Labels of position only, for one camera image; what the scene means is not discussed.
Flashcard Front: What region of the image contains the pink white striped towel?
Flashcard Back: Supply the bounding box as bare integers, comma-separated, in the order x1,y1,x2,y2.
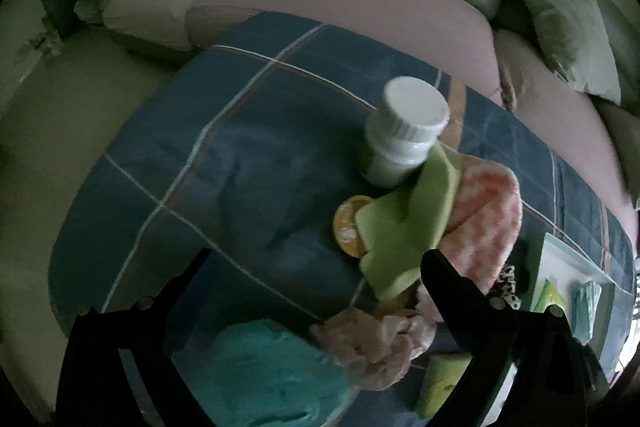
440,154,523,295

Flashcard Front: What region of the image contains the white storage box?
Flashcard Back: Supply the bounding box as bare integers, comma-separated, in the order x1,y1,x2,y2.
530,232,618,358

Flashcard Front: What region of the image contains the orange round lid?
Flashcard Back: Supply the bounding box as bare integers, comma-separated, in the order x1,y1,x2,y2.
332,195,376,258

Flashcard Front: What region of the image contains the blue plaid blanket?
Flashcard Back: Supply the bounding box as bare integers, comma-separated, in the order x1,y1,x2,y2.
47,12,638,427

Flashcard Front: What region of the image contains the yellow green sponge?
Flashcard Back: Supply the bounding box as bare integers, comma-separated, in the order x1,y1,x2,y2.
417,354,473,420

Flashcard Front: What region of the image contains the teal cloth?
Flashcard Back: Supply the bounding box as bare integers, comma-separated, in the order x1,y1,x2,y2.
192,319,351,427

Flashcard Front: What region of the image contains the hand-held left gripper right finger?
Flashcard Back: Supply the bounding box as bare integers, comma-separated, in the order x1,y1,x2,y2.
421,249,617,427

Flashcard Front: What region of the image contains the beige plastic bag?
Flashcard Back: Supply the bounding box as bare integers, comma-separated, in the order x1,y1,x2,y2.
310,287,441,393

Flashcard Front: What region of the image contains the green throw pillow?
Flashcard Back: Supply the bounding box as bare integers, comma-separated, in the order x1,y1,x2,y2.
510,0,622,105

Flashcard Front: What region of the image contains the white plastic bottle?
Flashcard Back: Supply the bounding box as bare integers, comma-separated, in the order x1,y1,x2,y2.
362,77,451,188

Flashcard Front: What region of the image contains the leopard print item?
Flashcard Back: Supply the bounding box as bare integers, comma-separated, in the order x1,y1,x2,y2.
492,264,522,310

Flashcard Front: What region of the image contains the light green cloth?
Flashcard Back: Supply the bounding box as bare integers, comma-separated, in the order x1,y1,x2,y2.
355,142,463,303

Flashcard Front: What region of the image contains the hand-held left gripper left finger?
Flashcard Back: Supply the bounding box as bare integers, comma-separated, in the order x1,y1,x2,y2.
55,248,211,427

